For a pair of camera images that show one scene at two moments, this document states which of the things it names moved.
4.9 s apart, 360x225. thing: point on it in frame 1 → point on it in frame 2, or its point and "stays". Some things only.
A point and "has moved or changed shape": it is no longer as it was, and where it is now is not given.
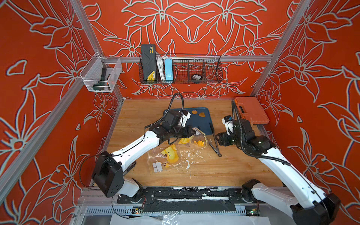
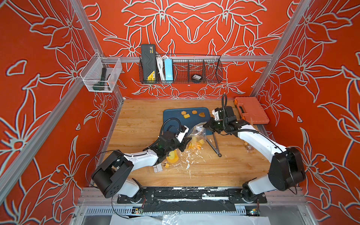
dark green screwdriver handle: [100, 86] stays
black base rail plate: [185, 198] stays
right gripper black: [222, 136] → [210, 124]
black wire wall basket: [180, 69] stays
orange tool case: [251, 108] stays
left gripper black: [187, 134] → [183, 144]
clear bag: [199, 139] has moved or changed shape
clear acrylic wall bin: [100, 74] stays
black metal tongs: [216, 150] stays
